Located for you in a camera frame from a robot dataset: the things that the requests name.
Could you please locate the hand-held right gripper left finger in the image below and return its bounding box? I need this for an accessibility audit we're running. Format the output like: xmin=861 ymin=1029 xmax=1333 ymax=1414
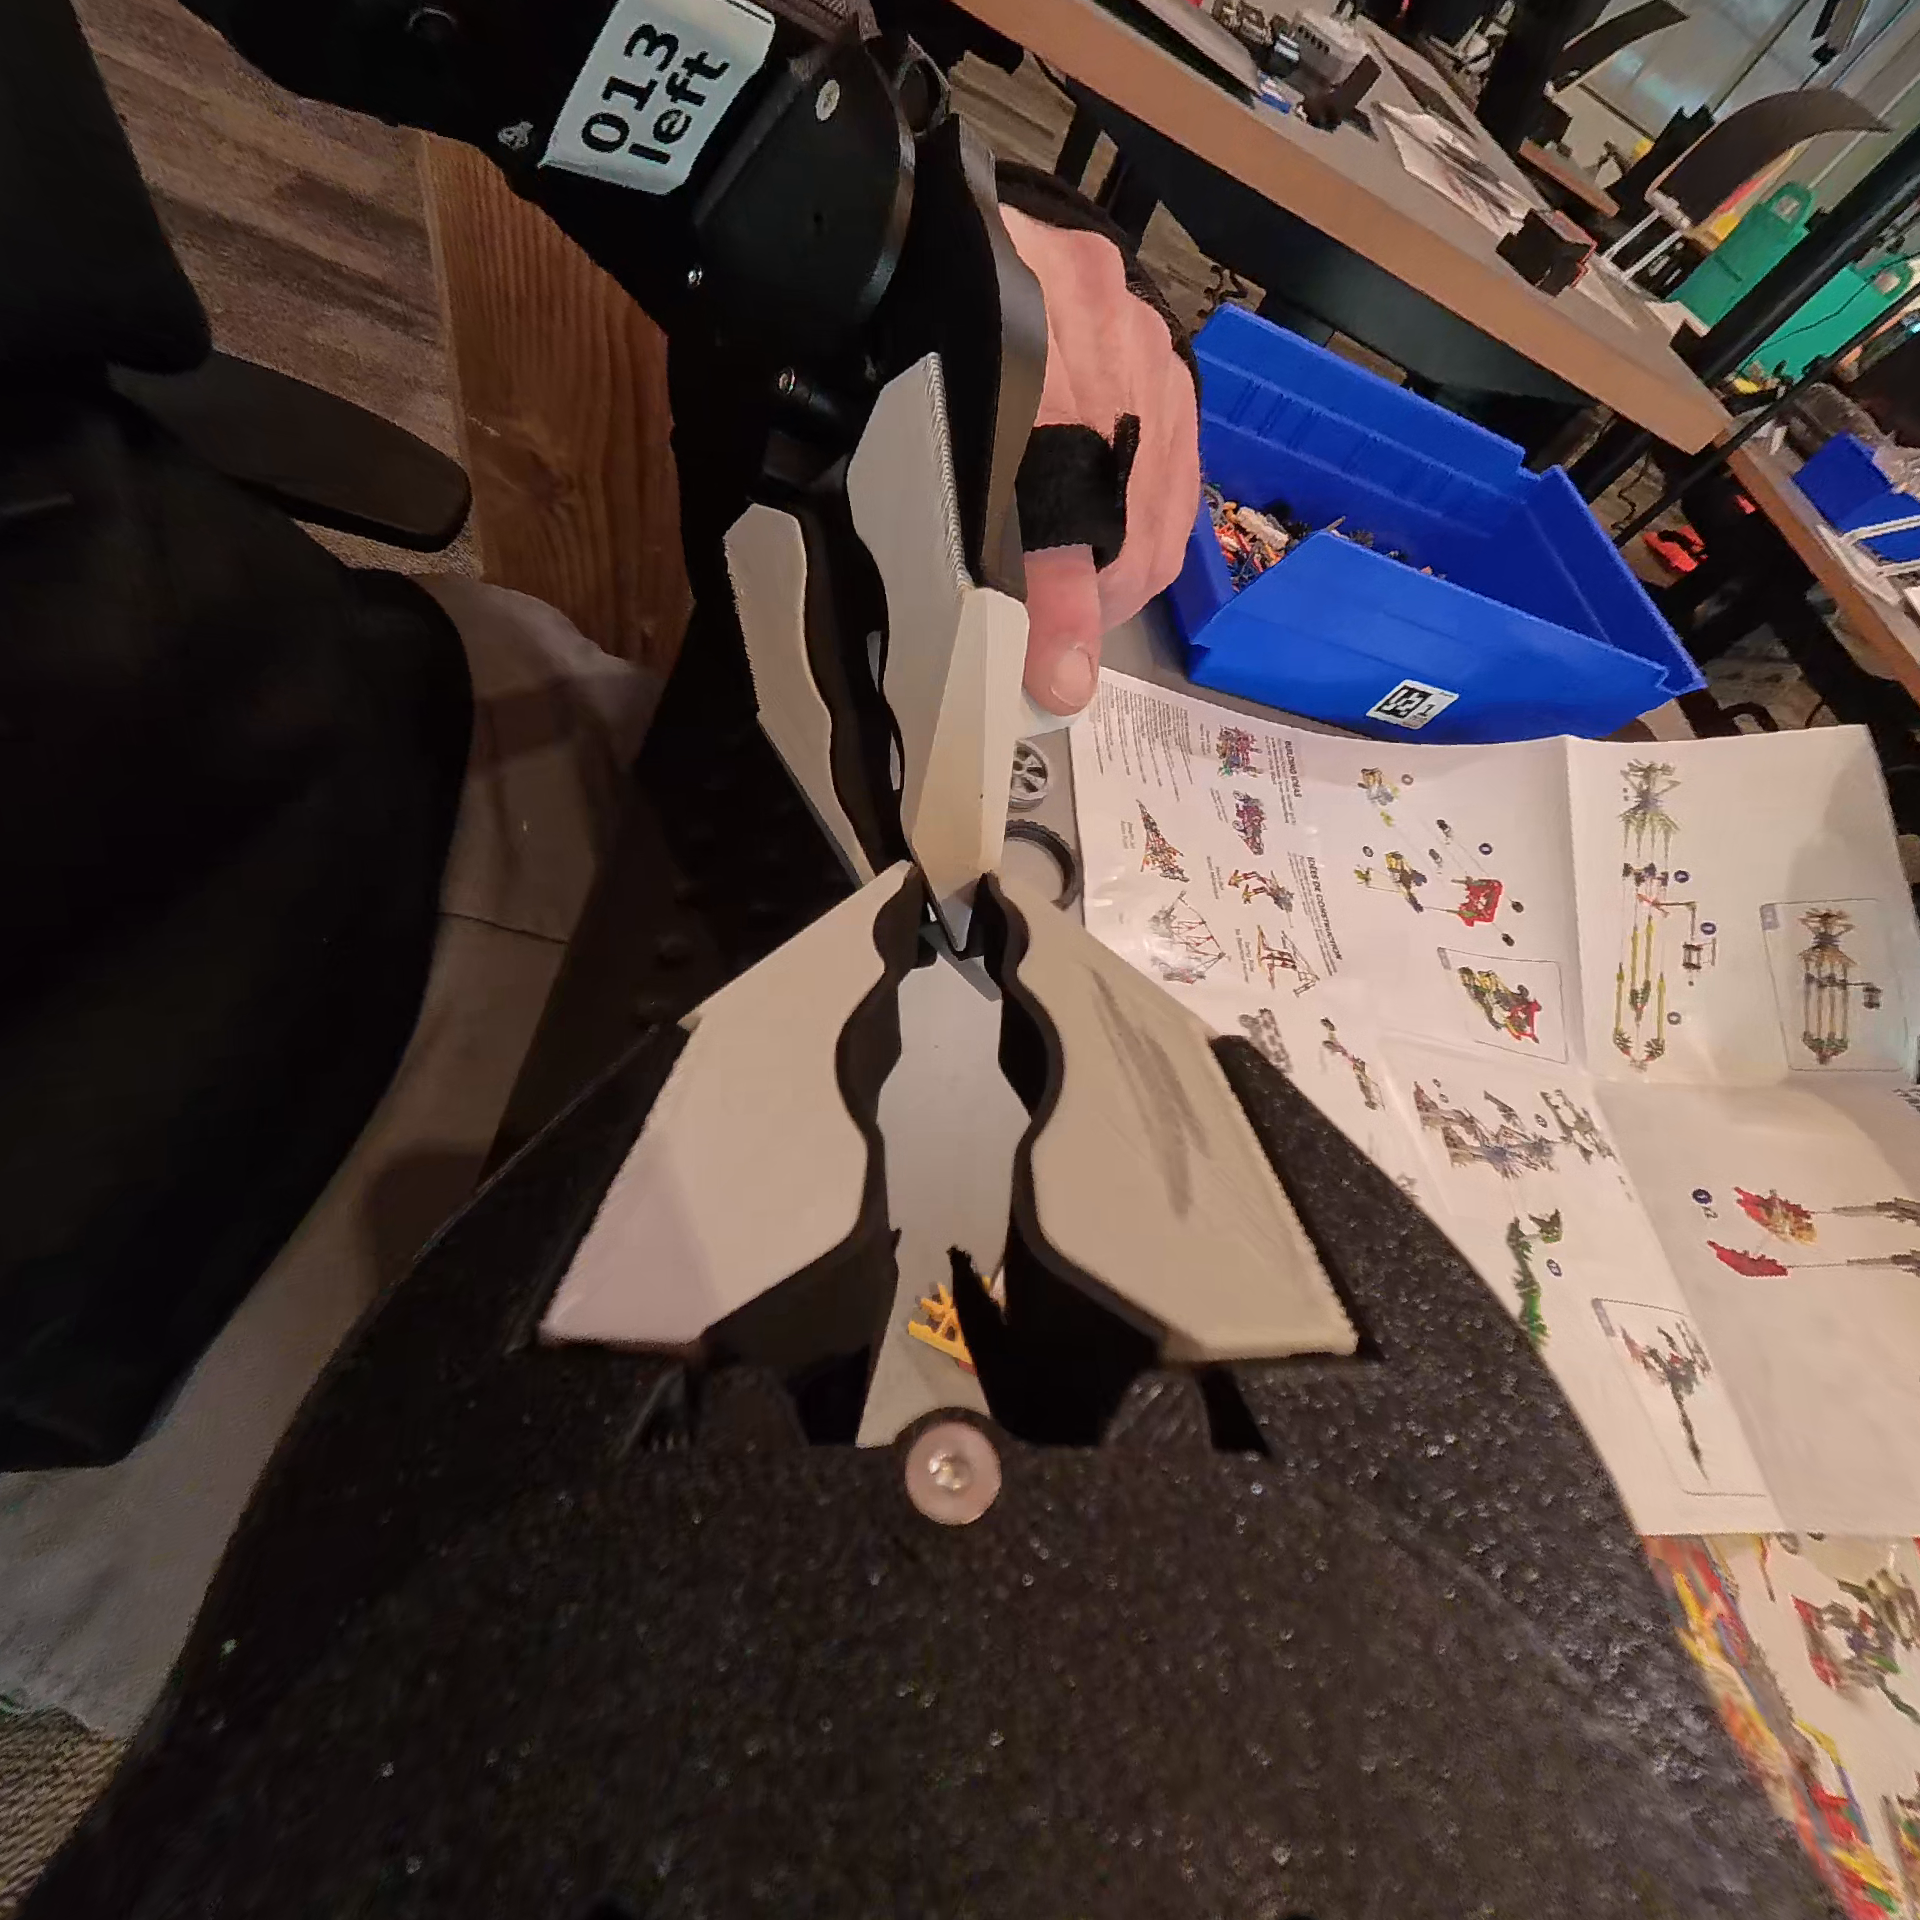
xmin=536 ymin=861 xmax=924 ymax=1361

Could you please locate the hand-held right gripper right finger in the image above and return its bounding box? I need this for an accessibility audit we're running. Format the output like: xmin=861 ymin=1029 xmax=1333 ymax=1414
xmin=975 ymin=877 xmax=1359 ymax=1426

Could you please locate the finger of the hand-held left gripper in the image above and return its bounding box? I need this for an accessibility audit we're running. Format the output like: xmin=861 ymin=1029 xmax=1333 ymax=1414
xmin=844 ymin=351 xmax=1033 ymax=909
xmin=725 ymin=502 xmax=909 ymax=890

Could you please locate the pile of colourful toy pieces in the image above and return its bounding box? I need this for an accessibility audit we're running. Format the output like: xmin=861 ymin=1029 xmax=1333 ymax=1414
xmin=1199 ymin=481 xmax=1441 ymax=588

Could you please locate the blue plastic parts bin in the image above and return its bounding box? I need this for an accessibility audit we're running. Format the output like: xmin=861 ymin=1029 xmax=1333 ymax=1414
xmin=1168 ymin=305 xmax=1706 ymax=745

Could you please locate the person's left hand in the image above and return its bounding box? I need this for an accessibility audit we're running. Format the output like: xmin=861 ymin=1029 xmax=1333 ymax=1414
xmin=990 ymin=194 xmax=1206 ymax=721

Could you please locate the wooden column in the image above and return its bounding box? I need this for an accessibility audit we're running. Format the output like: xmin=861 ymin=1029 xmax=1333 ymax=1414
xmin=416 ymin=133 xmax=682 ymax=669

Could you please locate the black rubber toy tire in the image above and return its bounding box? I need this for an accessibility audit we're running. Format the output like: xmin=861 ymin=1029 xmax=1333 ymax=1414
xmin=997 ymin=823 xmax=1086 ymax=911

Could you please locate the white printed instruction sheet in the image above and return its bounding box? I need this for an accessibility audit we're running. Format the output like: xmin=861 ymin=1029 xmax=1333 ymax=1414
xmin=1070 ymin=667 xmax=1920 ymax=1538

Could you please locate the grey table wooden edge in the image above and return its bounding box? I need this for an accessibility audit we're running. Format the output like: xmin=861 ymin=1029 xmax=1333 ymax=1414
xmin=950 ymin=0 xmax=1736 ymax=454
xmin=1726 ymin=434 xmax=1920 ymax=700

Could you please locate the black block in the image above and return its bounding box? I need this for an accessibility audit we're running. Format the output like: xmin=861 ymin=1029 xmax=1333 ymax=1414
xmin=1496 ymin=209 xmax=1600 ymax=294

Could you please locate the colourful cardboard toy box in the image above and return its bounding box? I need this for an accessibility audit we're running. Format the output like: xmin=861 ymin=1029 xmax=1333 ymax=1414
xmin=1641 ymin=1530 xmax=1920 ymax=1920

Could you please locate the green container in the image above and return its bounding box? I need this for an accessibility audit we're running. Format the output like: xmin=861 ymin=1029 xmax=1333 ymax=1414
xmin=1669 ymin=181 xmax=1912 ymax=385

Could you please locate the small blue bin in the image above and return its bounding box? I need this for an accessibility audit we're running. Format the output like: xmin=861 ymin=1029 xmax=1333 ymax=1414
xmin=1792 ymin=434 xmax=1920 ymax=564

